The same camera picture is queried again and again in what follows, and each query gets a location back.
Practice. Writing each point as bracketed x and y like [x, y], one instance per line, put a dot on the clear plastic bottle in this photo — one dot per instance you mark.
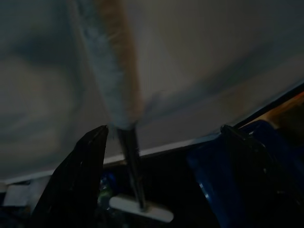
[104, 190]

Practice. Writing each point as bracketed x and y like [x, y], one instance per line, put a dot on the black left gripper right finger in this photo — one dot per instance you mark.
[256, 180]

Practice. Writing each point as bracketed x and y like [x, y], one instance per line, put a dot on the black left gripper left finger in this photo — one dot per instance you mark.
[71, 178]

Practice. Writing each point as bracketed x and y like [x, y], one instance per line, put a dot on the black door frame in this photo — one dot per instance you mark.
[285, 96]

